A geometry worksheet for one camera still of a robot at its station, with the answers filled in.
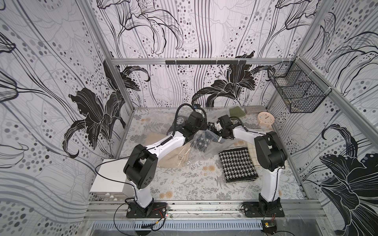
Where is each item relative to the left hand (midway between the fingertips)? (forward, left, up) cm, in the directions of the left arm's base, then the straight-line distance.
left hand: (203, 120), depth 89 cm
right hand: (-2, -6, -15) cm, 16 cm away
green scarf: (+23, -28, -15) cm, 39 cm away
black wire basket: (+16, -60, +12) cm, 63 cm away
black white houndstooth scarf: (-23, -20, -13) cm, 33 cm away
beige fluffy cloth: (-21, +15, -10) cm, 28 cm away
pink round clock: (+16, -49, -14) cm, 53 cm away
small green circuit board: (-50, -33, -17) cm, 62 cm away
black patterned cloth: (-8, +1, -12) cm, 15 cm away
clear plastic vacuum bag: (-8, -10, -16) cm, 20 cm away
